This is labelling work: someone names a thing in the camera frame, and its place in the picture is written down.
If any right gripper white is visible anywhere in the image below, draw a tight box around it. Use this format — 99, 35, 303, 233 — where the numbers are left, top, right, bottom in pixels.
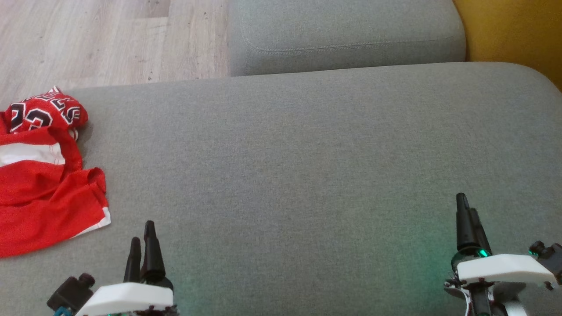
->
443, 193, 558, 316

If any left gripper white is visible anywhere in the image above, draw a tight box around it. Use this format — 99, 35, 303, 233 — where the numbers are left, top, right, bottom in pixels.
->
76, 220, 180, 316

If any red garment white striped trim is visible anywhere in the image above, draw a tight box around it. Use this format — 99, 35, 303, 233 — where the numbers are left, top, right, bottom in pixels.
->
0, 165, 111, 259

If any red garment with white band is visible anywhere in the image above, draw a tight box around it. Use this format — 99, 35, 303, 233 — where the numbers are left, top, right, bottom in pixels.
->
0, 86, 88, 174

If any large grey sofa seat cushion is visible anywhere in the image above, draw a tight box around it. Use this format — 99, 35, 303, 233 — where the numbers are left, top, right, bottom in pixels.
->
0, 61, 562, 316

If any yellow cushion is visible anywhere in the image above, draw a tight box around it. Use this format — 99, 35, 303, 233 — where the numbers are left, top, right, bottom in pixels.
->
452, 0, 562, 93

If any small grey sofa cushion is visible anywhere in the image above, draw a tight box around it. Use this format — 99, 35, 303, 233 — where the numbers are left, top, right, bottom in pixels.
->
227, 0, 467, 77

